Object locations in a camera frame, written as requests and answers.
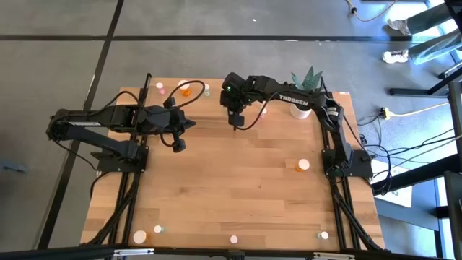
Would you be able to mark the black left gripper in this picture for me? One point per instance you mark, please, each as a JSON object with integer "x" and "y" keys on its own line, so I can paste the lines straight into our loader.
{"x": 162, "y": 121}

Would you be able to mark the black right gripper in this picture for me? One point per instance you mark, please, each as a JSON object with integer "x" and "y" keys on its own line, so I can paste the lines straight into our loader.
{"x": 234, "y": 94}

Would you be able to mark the small green medicine bottle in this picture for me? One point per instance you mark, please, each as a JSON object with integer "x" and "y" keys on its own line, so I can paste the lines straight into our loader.
{"x": 206, "y": 86}
{"x": 157, "y": 229}

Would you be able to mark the large orange medicine bottle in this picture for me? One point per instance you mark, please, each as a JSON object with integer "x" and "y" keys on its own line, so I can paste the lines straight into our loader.
{"x": 139, "y": 237}
{"x": 183, "y": 85}
{"x": 304, "y": 164}

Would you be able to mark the small pink medicine bottle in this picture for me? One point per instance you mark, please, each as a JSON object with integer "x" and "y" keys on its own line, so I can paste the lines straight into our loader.
{"x": 159, "y": 85}
{"x": 234, "y": 239}

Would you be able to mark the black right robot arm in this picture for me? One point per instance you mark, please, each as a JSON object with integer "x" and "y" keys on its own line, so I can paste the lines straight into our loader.
{"x": 299, "y": 101}

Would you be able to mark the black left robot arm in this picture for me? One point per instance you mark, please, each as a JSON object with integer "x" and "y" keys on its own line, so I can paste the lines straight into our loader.
{"x": 108, "y": 115}

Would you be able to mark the wooden shelf with black legs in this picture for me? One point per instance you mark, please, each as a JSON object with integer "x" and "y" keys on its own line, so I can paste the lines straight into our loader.
{"x": 211, "y": 106}

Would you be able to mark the small yellow-green medicine bottle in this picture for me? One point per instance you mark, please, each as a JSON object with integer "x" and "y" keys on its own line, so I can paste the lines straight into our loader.
{"x": 324, "y": 235}

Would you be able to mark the green plant in white pot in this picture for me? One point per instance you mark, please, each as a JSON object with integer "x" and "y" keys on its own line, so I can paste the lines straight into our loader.
{"x": 308, "y": 81}

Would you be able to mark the yellow power plug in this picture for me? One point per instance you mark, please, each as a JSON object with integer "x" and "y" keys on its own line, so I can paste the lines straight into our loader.
{"x": 386, "y": 113}

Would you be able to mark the person's white shoe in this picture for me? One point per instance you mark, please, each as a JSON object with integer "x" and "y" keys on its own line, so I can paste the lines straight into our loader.
{"x": 395, "y": 56}

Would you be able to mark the person's grey shoe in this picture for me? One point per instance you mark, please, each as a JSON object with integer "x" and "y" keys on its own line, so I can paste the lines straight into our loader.
{"x": 398, "y": 26}

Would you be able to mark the black desk foot bar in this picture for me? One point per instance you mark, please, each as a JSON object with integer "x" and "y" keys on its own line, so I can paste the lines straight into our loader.
{"x": 415, "y": 92}

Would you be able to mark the white floor sheet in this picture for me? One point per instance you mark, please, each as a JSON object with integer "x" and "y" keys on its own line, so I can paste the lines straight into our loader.
{"x": 400, "y": 195}

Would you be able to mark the black diagonal desk beam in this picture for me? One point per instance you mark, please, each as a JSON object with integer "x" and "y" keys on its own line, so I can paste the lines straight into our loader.
{"x": 415, "y": 177}

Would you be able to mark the person's leg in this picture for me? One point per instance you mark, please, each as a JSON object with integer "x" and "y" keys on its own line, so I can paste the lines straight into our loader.
{"x": 429, "y": 18}
{"x": 433, "y": 48}

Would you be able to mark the dark desk panel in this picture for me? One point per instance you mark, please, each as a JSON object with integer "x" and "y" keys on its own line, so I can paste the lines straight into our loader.
{"x": 455, "y": 162}

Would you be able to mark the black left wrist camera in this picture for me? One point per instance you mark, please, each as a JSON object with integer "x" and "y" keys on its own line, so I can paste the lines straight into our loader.
{"x": 178, "y": 145}

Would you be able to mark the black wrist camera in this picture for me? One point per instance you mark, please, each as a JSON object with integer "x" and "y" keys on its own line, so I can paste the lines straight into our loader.
{"x": 178, "y": 145}
{"x": 235, "y": 120}

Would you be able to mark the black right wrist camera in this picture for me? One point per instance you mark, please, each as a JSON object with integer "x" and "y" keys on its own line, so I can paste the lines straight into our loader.
{"x": 235, "y": 120}

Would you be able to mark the black aluminium frame rails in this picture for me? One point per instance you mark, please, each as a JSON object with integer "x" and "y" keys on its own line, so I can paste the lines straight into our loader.
{"x": 126, "y": 209}
{"x": 337, "y": 216}

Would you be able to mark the silver frame bracket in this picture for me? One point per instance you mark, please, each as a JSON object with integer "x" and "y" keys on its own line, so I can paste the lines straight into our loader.
{"x": 133, "y": 252}
{"x": 334, "y": 256}

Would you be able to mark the black frame beam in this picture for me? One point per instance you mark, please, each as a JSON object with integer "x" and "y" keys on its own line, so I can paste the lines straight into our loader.
{"x": 54, "y": 252}

